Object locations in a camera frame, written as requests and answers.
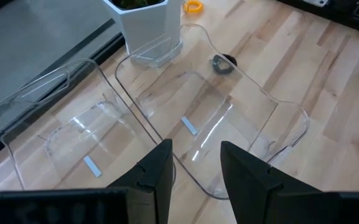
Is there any yellow coil keychain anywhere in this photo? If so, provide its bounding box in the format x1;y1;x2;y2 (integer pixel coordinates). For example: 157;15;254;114
182;0;204;14

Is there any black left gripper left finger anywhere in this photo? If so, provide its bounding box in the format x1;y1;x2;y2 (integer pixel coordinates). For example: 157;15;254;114
0;139;174;224

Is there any small black coil keychain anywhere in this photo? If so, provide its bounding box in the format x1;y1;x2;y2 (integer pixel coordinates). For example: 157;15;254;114
209;54;238;75

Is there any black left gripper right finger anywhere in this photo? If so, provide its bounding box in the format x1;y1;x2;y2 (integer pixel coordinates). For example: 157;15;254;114
221;141;359;224

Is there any white angular plant pot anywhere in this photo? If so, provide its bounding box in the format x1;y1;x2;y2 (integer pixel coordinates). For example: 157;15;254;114
103;0;185;68

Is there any green cactus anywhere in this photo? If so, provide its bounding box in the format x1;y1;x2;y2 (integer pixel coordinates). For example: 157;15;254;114
112;0;165;11

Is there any clear plastic bin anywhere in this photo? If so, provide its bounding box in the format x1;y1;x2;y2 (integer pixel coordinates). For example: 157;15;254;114
0;58;176;191
114;23;310;200

